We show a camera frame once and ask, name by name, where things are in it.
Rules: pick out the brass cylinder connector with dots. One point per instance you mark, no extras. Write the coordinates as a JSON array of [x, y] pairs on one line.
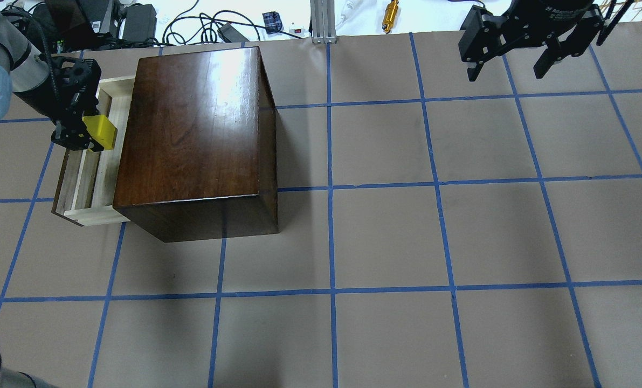
[[390, 16]]

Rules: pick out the black gripper, drawer side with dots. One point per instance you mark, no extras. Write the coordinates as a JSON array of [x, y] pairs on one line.
[[39, 101]]

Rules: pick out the aluminium profile post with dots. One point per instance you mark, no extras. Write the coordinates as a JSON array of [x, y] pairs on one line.
[[322, 22]]

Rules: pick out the yellow block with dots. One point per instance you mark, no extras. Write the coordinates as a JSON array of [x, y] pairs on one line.
[[100, 125]]

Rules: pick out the light wooden drawer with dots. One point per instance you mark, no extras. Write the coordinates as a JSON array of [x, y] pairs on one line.
[[87, 180]]

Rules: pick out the black gripper, idle side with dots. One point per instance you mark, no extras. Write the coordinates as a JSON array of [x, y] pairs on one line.
[[560, 11]]

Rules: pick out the black power brick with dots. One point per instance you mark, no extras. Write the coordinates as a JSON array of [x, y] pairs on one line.
[[139, 23]]

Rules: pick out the small blue black box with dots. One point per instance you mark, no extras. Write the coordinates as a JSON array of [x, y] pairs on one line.
[[272, 22]]

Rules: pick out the dark wooden drawer cabinet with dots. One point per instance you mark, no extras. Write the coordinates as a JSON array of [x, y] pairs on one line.
[[199, 158]]

